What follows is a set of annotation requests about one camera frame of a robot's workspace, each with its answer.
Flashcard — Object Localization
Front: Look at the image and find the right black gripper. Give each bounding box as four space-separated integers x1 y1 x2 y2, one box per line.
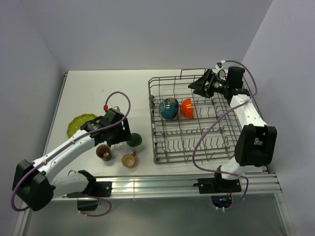
188 69 229 99

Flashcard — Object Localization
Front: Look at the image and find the mint green cup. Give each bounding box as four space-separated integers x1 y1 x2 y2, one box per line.
126 133 143 153

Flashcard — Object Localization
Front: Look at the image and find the orange bowl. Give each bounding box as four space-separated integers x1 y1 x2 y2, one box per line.
180 98 193 119

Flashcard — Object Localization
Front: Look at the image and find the blue bowl beige inside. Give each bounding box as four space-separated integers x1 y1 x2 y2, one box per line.
158 98 179 120

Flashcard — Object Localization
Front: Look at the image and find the clear drinking glass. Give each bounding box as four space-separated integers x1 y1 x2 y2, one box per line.
114 143 130 156

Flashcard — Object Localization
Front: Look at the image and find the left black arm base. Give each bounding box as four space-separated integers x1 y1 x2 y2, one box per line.
66 181 112 198

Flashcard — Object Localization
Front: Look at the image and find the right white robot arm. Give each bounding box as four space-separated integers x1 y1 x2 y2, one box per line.
188 64 277 192

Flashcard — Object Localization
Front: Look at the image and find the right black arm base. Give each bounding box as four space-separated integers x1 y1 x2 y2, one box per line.
193 177 242 194

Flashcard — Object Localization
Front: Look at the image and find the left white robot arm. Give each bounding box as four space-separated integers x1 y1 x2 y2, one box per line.
11 108 131 211

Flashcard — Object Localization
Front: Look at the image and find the dark brown mug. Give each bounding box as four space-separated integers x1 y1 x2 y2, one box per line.
95 145 112 161

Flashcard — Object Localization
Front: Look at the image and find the small orange mug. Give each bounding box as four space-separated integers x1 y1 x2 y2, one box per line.
122 152 136 168

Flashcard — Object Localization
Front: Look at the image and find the yellow-green dotted plate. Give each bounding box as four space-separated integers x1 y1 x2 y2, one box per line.
66 114 97 138

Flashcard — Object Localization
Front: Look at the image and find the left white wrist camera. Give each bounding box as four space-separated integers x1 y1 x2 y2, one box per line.
103 105 121 114

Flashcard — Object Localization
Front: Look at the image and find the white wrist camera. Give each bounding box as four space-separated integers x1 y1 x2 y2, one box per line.
103 105 121 114
215 60 226 74

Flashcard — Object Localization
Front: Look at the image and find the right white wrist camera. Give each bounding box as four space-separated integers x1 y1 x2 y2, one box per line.
215 60 226 74

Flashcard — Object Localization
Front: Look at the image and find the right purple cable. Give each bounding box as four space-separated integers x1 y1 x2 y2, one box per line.
191 59 258 210

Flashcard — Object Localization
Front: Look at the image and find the purple cable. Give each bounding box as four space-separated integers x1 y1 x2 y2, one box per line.
10 91 131 218
191 59 258 210

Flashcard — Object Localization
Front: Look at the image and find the grey wire dish rack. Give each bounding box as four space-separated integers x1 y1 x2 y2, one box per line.
148 68 242 164

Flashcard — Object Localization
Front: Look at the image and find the aluminium mounting rail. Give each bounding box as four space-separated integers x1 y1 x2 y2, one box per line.
13 158 283 236

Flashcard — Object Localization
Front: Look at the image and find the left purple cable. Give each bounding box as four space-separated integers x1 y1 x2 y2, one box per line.
10 91 131 218

